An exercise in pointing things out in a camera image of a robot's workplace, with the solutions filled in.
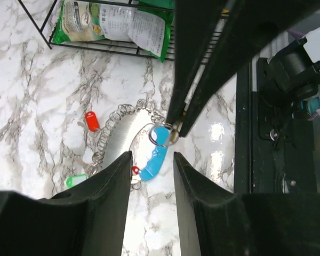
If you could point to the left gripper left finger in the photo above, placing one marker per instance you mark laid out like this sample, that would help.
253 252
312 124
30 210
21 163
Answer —
87 219

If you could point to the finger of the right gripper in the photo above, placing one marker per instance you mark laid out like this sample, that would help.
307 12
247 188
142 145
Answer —
194 25
251 26

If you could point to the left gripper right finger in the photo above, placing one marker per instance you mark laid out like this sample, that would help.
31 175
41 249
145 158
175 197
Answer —
214 221

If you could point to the green key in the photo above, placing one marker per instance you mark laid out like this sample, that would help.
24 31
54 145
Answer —
74 180

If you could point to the grey curved keyring holder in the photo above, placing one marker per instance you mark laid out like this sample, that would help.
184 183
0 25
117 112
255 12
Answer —
127 129

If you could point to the blue key tag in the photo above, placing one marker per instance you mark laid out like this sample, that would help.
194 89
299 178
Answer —
158 136

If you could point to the small red key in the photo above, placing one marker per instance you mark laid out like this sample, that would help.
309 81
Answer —
135 170

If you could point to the yellow key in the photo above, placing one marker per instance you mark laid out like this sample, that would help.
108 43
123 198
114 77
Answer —
174 136

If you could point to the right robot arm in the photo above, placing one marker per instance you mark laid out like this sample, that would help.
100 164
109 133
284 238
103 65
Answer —
290 70

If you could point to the green snack packet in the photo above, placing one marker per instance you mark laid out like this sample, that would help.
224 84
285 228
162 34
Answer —
81 21

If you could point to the black wire basket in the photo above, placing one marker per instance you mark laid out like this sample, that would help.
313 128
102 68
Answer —
105 45

